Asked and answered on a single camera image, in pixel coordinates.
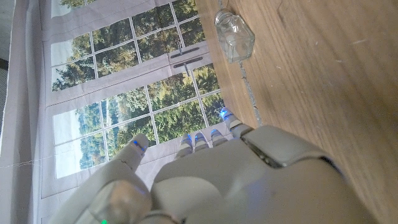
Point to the small square glass bottle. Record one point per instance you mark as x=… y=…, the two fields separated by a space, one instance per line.
x=234 y=37

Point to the printed window backdrop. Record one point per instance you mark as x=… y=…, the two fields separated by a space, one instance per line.
x=118 y=84

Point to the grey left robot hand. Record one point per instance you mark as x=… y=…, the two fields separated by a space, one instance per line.
x=248 y=186

